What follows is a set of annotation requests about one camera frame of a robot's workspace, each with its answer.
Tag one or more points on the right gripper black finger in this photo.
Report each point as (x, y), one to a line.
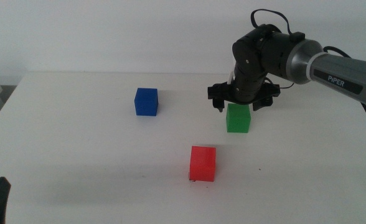
(218, 104)
(260, 104)

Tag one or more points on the green cube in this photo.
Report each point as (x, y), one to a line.
(238, 119)

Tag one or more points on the red cube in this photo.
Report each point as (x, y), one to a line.
(202, 165)

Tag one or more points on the blue cube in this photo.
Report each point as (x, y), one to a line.
(146, 102)

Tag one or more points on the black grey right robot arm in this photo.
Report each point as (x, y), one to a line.
(341, 70)

